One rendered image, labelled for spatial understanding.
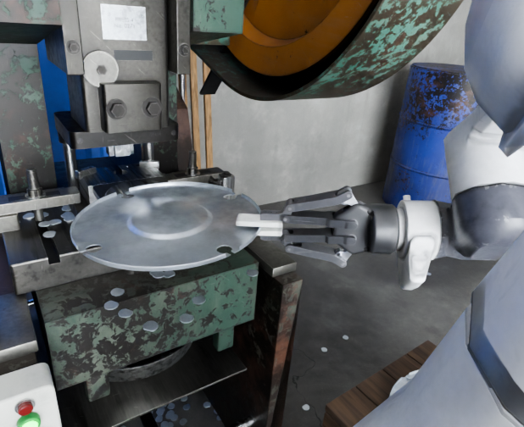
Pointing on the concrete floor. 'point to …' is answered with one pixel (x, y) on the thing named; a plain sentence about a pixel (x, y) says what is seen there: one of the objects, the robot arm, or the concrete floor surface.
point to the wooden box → (374, 389)
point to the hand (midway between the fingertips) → (259, 224)
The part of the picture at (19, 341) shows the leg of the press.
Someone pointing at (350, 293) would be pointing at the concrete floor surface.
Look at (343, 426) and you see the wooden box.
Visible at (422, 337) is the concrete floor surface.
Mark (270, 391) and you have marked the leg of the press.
